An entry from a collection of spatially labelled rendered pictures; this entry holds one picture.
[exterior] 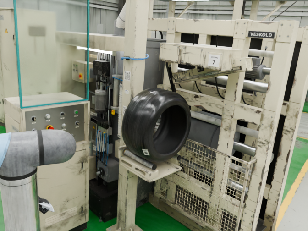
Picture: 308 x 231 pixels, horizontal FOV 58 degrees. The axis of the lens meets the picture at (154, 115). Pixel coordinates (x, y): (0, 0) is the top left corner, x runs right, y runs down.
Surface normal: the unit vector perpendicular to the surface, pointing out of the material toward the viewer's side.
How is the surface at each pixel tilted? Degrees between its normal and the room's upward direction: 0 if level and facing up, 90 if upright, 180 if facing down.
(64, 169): 90
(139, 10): 90
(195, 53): 90
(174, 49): 90
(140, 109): 54
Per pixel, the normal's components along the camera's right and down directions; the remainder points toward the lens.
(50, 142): 0.57, -0.34
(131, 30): -0.72, 0.14
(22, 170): 0.59, 0.29
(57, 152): 0.79, 0.25
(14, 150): 0.42, -0.12
